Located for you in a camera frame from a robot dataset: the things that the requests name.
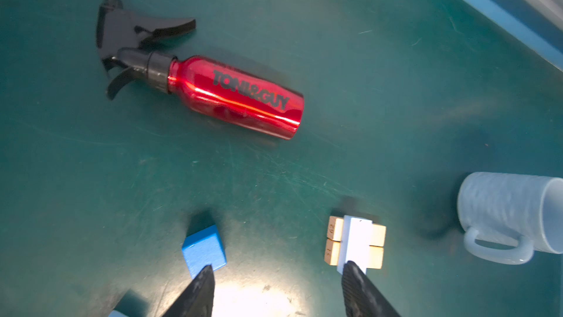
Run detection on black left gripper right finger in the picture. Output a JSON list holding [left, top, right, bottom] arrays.
[[342, 261, 400, 317]]

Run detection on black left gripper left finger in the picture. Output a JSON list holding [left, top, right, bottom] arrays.
[[163, 265, 216, 317]]

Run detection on natural wood block 51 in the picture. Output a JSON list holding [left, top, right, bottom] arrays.
[[324, 239, 384, 269]]

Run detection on light blue long block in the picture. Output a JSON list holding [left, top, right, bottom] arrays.
[[337, 215, 372, 274]]

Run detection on natural wood block 62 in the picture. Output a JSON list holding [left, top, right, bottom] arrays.
[[327, 216, 386, 247]]

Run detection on dark blue wooden cube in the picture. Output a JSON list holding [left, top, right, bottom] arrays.
[[181, 225, 227, 279]]

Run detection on light blue wooden cube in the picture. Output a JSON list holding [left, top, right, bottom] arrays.
[[108, 310, 127, 317]]

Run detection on translucent plastic mug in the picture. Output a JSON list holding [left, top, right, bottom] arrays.
[[457, 172, 562, 265]]

